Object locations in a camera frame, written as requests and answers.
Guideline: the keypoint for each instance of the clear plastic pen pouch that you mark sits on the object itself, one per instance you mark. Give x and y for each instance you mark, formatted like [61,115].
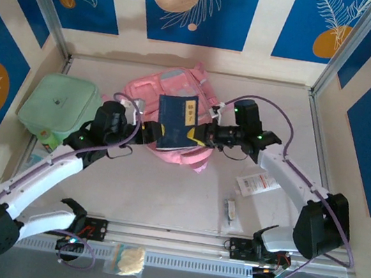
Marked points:
[230,213]

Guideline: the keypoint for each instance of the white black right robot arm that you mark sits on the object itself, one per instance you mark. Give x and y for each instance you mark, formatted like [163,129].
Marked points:
[282,175]

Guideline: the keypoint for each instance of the dark blue book yellow label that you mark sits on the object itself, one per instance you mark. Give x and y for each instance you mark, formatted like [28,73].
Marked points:
[174,119]

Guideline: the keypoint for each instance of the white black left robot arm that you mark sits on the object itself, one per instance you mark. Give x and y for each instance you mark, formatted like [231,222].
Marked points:
[42,173]

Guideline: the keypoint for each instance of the clear bag with white contents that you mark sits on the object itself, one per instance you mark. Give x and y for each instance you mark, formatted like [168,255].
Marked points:
[129,260]

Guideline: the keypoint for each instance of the green bottle orange label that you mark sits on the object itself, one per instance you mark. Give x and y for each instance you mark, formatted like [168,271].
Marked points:
[47,137]

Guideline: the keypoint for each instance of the aluminium frame rail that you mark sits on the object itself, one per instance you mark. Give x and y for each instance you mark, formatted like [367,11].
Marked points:
[170,237]

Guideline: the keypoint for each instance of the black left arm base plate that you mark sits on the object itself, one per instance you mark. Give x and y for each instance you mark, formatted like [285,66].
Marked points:
[98,229]

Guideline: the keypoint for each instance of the aluminium corner post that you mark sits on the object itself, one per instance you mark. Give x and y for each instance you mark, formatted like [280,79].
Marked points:
[41,0]
[351,49]

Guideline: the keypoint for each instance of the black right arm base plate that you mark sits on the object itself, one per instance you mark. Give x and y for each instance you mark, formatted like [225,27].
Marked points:
[242,248]

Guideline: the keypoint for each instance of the light blue packet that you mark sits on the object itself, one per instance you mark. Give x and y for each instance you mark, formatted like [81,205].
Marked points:
[35,159]

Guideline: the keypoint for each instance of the pink student backpack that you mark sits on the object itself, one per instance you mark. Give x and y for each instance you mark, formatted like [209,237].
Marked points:
[144,90]

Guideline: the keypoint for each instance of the mint green zip pouch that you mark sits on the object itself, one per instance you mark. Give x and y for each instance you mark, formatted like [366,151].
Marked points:
[59,101]

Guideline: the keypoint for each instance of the white red wipes packet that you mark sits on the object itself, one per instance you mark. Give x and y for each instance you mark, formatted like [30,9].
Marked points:
[254,183]

